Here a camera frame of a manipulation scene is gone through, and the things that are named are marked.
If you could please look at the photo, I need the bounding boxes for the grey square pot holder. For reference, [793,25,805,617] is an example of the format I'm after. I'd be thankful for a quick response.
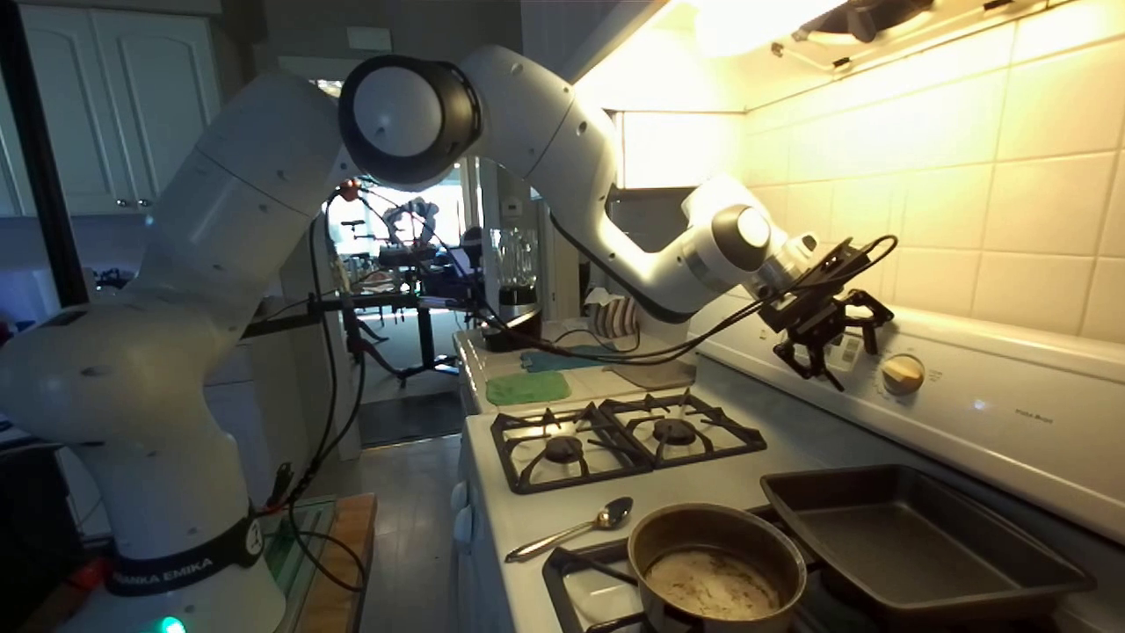
[604,357,698,395]

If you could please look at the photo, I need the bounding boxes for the dark floor mat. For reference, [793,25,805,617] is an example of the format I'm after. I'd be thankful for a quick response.
[350,388,471,449]

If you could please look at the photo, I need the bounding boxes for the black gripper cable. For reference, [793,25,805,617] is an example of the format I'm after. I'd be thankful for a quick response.
[501,215,775,368]

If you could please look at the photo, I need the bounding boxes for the white gas stove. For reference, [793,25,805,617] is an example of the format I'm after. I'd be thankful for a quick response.
[451,276,1125,633]

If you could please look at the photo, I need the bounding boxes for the green cloth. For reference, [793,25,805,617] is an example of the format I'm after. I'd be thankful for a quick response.
[482,365,574,411]

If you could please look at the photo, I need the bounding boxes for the white striped container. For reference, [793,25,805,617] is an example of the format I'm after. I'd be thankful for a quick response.
[581,284,644,346]

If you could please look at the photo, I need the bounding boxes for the dark rectangular baking pan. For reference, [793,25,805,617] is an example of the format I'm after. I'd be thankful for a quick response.
[755,461,1101,630]

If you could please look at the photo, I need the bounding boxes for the black camera stand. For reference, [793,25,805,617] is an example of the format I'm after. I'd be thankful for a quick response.
[232,189,486,384]

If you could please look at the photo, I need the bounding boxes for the blue cloth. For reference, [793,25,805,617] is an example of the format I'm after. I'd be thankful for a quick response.
[521,340,628,375]

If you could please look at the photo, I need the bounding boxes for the wooden base board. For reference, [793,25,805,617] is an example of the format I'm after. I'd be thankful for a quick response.
[290,490,380,633]

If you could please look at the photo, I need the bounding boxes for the kitchen wall cabinet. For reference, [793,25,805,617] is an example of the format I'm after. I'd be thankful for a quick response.
[607,108,748,198]

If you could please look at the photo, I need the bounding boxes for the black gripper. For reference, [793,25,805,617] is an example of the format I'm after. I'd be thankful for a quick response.
[760,276,896,395]

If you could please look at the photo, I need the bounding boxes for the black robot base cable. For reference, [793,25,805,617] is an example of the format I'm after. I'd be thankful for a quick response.
[277,187,372,596]

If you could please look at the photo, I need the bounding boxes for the metal spoon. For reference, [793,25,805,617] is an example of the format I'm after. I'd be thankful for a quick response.
[501,494,636,568]

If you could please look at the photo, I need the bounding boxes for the range hood with light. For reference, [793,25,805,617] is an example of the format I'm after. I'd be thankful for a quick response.
[574,0,1125,117]

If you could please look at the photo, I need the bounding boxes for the beige round stove knob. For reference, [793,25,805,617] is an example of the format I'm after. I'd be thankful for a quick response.
[877,352,928,401]

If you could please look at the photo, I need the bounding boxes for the metal saucepan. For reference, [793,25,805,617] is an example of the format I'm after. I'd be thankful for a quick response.
[624,503,812,633]

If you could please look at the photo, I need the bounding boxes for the white panelled background cabinets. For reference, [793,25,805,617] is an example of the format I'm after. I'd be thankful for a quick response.
[12,3,223,223]

